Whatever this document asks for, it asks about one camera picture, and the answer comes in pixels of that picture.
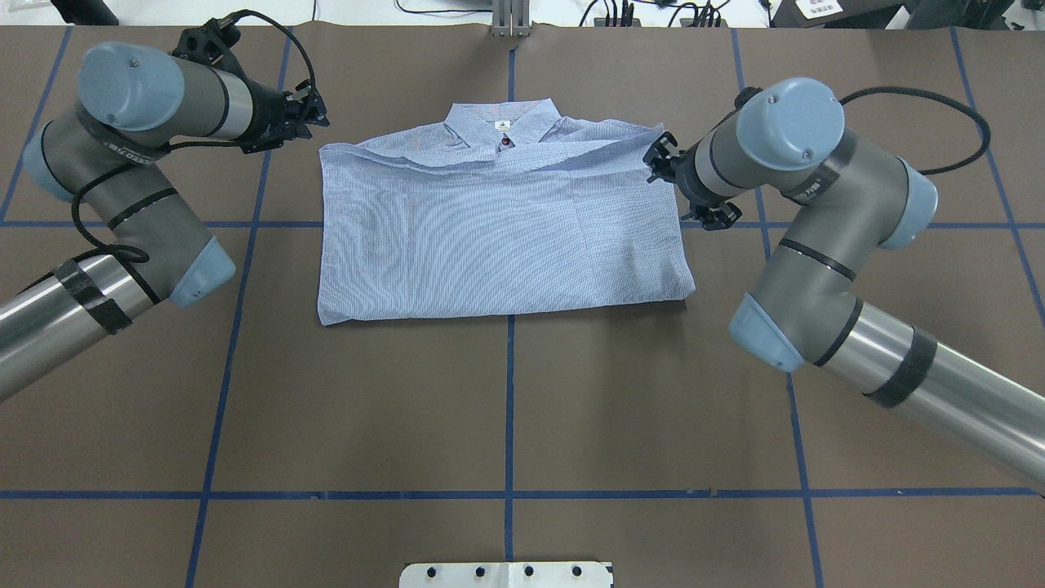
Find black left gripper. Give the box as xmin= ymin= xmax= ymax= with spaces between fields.
xmin=240 ymin=83 xmax=330 ymax=155

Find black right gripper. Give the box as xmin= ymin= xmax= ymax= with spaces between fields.
xmin=645 ymin=131 xmax=742 ymax=231

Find light blue striped shirt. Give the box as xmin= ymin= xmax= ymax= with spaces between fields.
xmin=317 ymin=98 xmax=695 ymax=325

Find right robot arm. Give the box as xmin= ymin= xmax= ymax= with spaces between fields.
xmin=643 ymin=78 xmax=1044 ymax=492

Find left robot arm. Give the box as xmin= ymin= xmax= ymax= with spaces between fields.
xmin=1 ymin=41 xmax=328 ymax=399

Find aluminium frame post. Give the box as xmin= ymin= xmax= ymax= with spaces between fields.
xmin=491 ymin=0 xmax=532 ymax=38

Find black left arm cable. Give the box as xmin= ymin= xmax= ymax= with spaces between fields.
xmin=69 ymin=10 xmax=319 ymax=264

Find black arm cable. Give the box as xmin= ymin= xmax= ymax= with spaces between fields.
xmin=839 ymin=87 xmax=992 ymax=177
xmin=69 ymin=10 xmax=319 ymax=264

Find white central robot pedestal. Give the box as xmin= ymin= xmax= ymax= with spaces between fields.
xmin=398 ymin=561 xmax=616 ymax=587

